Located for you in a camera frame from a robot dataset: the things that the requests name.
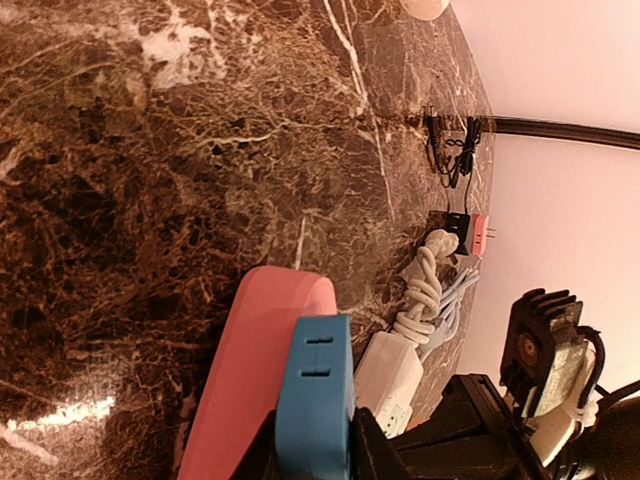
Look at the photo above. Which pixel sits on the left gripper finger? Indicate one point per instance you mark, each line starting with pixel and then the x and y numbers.
pixel 373 457

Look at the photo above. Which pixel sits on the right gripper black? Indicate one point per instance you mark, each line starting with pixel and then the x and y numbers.
pixel 470 435

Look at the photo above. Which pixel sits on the blue plug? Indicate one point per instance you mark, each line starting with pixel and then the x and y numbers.
pixel 317 401

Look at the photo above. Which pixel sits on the white multicolour power strip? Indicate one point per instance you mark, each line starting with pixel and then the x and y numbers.
pixel 386 380

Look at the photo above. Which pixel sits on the pink triangular power hub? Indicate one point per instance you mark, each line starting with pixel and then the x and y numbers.
pixel 245 378

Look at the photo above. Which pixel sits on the black plug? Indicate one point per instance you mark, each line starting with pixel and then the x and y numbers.
pixel 460 224

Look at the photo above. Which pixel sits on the pink plug adapter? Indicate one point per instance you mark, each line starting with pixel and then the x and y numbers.
pixel 482 232

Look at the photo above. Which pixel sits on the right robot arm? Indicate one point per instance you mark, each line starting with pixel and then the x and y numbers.
pixel 608 450

